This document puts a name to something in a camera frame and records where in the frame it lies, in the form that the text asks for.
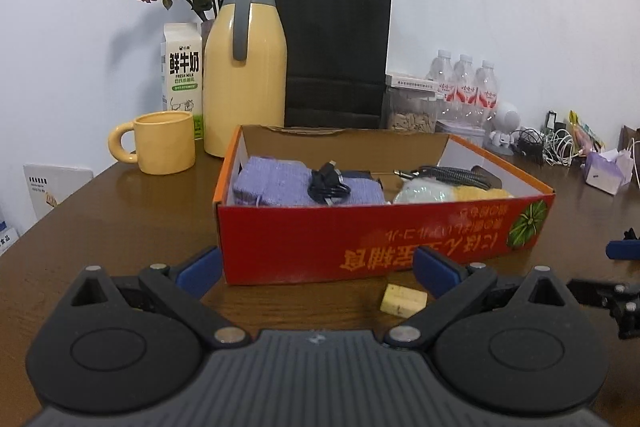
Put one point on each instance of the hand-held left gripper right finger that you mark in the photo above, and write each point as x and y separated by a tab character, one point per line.
435	269

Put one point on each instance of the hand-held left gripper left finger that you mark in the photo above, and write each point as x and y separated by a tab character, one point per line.
200	268

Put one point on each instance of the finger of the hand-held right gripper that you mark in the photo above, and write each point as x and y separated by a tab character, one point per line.
595	289
622	250

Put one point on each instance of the iridescent plastic bag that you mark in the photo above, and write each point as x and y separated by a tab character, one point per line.
420	194

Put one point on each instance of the white and yellow plush toy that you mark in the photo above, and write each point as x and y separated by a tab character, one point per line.
475	193

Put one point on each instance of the red cardboard box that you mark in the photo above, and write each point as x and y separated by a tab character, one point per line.
300	247

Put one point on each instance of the navy zip pouch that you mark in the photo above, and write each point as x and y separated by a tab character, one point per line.
362	175

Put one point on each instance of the small yellow block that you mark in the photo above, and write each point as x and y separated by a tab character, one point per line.
402	301

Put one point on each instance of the purple tissue pack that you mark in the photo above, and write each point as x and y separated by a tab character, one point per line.
602	172

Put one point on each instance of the small white bag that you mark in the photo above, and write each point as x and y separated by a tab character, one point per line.
625	164

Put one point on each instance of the brown paper bag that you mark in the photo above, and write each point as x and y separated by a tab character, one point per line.
631	134

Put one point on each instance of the yellow mug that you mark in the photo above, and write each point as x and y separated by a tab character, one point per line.
165	142

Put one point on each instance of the white metal tin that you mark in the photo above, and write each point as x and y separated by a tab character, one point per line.
460	127

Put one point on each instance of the black charger plug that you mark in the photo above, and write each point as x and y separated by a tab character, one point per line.
551	122

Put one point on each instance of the clear seed container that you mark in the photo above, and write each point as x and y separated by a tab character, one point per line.
410	117

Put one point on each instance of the white booklet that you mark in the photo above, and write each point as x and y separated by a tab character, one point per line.
55	192

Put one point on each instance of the white round robot speaker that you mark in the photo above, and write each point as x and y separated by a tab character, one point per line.
506	117

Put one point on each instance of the yellow thermos jug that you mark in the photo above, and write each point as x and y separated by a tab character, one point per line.
250	107

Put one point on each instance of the clear water bottle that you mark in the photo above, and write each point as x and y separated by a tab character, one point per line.
486	82
440	72
464	77

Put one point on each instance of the blue and white box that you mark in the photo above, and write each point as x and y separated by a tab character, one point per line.
6	237

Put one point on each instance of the white milk carton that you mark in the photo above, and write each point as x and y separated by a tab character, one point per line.
182	72

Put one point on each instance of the black paper bag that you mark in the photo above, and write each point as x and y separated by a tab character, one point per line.
335	37

